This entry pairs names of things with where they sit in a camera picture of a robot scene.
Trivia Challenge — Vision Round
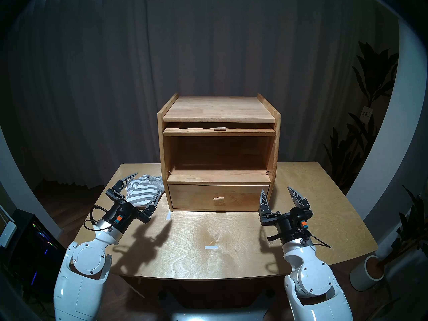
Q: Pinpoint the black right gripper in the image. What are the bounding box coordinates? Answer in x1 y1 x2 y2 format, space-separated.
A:
259 186 314 245

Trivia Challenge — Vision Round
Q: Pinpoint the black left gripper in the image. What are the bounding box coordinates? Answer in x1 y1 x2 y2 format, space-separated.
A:
102 172 161 234

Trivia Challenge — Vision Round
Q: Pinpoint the grey white striped shirt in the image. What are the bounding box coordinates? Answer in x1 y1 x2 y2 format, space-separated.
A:
124 174 165 206

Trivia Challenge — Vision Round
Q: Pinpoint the wooden flap door with knob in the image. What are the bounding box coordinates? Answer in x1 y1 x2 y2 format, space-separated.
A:
163 123 276 137

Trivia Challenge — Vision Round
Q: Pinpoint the wooden drawer with knob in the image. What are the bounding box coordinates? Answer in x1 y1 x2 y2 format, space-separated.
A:
168 184 271 211

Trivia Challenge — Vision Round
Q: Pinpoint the white round plant pot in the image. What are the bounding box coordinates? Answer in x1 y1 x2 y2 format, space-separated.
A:
350 255 385 292

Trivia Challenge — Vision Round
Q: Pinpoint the black computer tower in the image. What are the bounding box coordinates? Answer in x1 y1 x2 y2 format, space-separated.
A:
0 208 66 291

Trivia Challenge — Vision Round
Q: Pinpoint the wooden cabinet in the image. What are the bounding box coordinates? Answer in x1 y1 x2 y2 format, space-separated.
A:
157 93 281 212

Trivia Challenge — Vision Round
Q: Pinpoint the grey curtain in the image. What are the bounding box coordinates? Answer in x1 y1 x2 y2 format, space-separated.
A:
7 0 400 190

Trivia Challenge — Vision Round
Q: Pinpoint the dark potted plant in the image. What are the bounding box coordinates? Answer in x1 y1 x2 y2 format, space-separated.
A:
378 185 428 267

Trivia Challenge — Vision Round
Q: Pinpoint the white box device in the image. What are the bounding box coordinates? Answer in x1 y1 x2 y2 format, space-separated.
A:
0 205 17 249

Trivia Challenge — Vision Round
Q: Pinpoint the tall dark leafy plant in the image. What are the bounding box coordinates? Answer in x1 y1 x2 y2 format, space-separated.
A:
323 41 400 194

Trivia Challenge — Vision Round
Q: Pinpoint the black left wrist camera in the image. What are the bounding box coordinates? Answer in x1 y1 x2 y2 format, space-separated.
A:
118 202 135 224

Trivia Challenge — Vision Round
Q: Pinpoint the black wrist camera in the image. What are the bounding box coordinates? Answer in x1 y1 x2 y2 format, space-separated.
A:
118 202 135 224
290 207 309 229

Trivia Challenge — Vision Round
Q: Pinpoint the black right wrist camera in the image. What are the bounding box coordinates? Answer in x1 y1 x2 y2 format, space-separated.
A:
290 207 309 229

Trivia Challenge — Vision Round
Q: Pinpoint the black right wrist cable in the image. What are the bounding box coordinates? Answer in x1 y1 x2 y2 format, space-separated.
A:
267 220 331 249

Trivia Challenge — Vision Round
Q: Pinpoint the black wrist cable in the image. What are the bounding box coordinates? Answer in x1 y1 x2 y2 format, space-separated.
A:
84 205 114 231
267 220 331 249

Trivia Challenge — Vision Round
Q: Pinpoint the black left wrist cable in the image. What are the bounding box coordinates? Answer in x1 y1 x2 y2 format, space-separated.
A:
84 205 114 231

